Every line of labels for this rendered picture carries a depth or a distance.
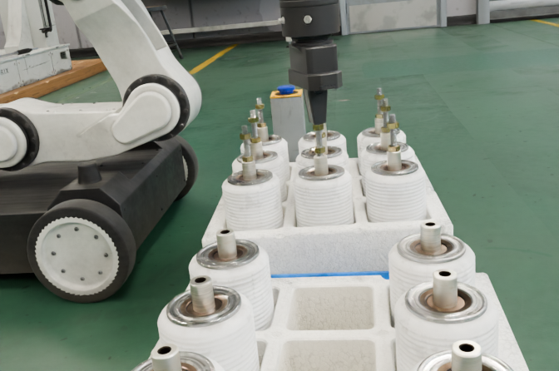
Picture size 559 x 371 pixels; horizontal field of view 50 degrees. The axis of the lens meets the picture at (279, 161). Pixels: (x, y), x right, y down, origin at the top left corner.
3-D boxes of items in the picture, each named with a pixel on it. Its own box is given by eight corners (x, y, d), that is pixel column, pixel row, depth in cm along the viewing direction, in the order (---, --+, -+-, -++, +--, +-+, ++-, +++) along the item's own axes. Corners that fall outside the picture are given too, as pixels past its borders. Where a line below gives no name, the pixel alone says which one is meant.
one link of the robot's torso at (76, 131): (-46, 119, 128) (166, 71, 120) (5, 100, 147) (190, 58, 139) (-20, 186, 132) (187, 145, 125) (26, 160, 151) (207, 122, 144)
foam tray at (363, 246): (215, 338, 100) (200, 239, 95) (244, 240, 137) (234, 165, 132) (454, 328, 97) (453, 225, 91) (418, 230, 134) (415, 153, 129)
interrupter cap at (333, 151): (293, 155, 111) (292, 151, 111) (325, 146, 115) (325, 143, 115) (317, 163, 105) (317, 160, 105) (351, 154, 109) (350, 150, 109)
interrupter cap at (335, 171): (294, 183, 96) (294, 179, 96) (302, 168, 103) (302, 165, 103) (342, 182, 94) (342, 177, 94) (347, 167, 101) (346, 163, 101)
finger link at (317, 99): (309, 125, 95) (306, 86, 94) (328, 121, 96) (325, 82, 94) (313, 126, 94) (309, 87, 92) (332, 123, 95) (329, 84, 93)
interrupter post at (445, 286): (433, 311, 56) (432, 279, 56) (431, 299, 59) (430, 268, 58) (460, 311, 56) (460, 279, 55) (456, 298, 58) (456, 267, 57)
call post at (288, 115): (282, 228, 142) (269, 98, 133) (284, 217, 149) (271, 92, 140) (312, 226, 142) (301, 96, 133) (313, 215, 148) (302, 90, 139)
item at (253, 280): (198, 409, 73) (177, 274, 68) (215, 361, 82) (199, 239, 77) (276, 409, 72) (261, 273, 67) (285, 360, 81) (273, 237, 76)
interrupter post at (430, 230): (421, 255, 68) (420, 229, 67) (418, 246, 70) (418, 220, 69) (442, 255, 67) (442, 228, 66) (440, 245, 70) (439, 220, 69)
